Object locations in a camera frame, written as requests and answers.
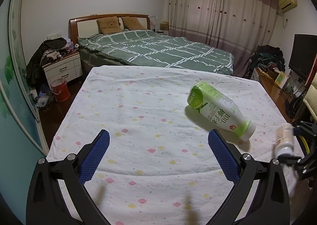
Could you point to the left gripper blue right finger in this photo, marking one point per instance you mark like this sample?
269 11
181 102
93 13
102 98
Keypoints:
226 154

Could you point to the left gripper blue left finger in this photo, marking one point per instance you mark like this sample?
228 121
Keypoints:
90 156

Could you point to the white pill bottle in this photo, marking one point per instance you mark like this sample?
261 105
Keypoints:
284 145

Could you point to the green white drink bottle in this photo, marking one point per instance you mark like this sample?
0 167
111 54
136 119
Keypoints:
220 110

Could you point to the yellow rimmed trash bin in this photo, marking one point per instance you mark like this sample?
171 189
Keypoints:
306 147

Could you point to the cream puffer jacket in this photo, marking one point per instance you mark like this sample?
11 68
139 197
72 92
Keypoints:
310 99

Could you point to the white floral table cloth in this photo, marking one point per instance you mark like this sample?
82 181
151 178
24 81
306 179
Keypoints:
159 168

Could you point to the sliding wardrobe door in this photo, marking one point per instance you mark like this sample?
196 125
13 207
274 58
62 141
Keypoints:
22 138

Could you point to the red bucket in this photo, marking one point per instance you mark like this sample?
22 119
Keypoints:
60 90

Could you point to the wooden sideboard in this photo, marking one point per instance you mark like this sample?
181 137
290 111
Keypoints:
278 96

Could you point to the red garment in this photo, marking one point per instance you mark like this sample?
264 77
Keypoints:
312 73

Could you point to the white bedside cabinet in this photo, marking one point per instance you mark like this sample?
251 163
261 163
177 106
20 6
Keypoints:
68 68

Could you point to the black clothes on cabinet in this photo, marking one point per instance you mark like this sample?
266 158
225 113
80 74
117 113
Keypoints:
35 75

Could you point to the pile of dark clothes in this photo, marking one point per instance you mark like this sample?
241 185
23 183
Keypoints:
265 57

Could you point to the black television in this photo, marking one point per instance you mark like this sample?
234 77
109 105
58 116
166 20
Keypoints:
303 54

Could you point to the green checked duvet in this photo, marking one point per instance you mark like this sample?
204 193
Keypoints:
147 48

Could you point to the wooden bed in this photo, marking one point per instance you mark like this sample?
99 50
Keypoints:
87 26

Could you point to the left brown pillow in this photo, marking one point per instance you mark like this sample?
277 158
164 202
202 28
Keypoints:
109 25

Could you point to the brown pillow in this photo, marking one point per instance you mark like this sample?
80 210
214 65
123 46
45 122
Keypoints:
109 25
132 23

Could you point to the striped pink curtain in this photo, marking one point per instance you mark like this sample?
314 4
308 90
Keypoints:
235 26

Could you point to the right brown pillow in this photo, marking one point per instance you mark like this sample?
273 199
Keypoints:
132 23

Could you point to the small cardboard box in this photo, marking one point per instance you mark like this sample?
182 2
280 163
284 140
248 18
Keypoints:
164 26

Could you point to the beige air conditioner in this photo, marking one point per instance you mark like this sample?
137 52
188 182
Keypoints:
286 5

